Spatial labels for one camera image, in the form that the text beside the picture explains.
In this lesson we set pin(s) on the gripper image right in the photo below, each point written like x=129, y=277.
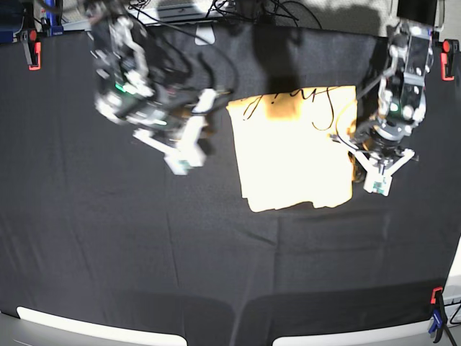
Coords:
x=381, y=137

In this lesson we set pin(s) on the blue clamp top left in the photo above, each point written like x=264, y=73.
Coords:
x=52, y=21

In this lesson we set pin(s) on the red black clamp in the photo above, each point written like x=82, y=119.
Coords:
x=447, y=56
x=32, y=48
x=434, y=294

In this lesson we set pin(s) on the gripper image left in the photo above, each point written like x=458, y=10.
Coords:
x=169, y=116

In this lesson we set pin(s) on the red black clamp top left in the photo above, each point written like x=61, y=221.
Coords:
x=32, y=48

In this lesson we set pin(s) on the black table cloth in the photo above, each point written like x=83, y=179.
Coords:
x=95, y=227

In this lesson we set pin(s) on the grey tape patch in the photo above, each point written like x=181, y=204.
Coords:
x=204, y=36

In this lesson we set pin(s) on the blue clamp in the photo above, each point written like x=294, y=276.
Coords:
x=52, y=21
x=439, y=320

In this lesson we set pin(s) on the blue clamp bottom right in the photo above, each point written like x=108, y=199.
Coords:
x=439, y=320

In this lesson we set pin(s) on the red black clamp top right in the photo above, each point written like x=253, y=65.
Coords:
x=447, y=56

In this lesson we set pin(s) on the red black clamp bottom right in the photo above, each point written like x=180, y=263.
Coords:
x=434, y=294

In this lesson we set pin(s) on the yellow t-shirt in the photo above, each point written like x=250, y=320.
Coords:
x=284, y=150

